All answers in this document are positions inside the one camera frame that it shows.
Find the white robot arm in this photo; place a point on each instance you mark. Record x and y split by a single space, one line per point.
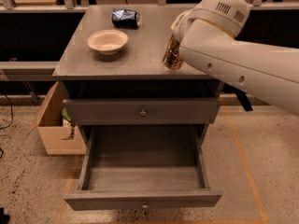
206 36

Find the brass top drawer knob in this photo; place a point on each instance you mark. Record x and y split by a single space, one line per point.
143 113

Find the open grey middle drawer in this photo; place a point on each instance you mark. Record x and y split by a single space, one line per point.
127 166

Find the white paper bowl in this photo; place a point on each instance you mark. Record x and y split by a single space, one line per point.
108 42

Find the open cardboard box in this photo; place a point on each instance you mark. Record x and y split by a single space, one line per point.
57 138

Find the closed grey top drawer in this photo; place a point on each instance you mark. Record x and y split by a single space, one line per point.
126 111

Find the grey wooden drawer cabinet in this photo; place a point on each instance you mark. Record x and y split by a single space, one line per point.
137 70

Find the orange soda can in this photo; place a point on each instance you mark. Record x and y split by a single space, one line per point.
172 59

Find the crushed blue soda can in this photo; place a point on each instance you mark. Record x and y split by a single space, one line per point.
125 18

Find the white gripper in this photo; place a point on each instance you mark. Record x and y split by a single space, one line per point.
179 24

